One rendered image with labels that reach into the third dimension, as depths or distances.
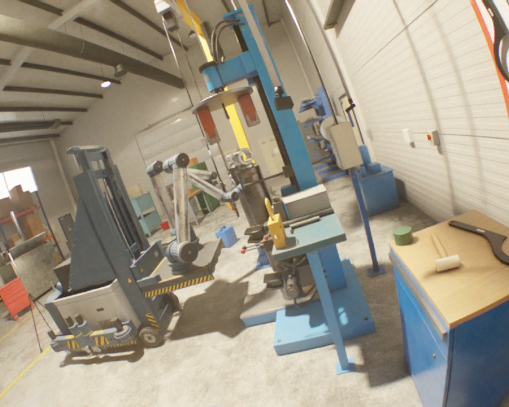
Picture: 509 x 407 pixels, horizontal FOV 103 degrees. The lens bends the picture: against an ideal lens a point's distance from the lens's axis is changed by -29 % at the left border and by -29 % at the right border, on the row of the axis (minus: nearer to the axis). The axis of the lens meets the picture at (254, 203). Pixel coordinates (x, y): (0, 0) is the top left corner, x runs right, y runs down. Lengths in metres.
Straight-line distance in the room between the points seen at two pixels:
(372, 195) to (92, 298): 4.12
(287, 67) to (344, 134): 10.99
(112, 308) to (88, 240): 0.80
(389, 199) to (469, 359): 3.70
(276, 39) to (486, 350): 13.50
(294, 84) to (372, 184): 9.36
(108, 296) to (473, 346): 3.14
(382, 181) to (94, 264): 4.10
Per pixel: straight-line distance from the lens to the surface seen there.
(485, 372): 1.37
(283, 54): 13.56
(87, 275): 3.41
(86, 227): 3.16
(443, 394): 1.34
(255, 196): 2.41
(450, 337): 1.06
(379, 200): 4.58
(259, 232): 2.26
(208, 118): 2.44
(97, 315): 3.56
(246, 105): 2.49
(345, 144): 2.56
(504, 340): 1.29
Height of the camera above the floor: 1.64
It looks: 11 degrees down
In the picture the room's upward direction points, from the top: 20 degrees counter-clockwise
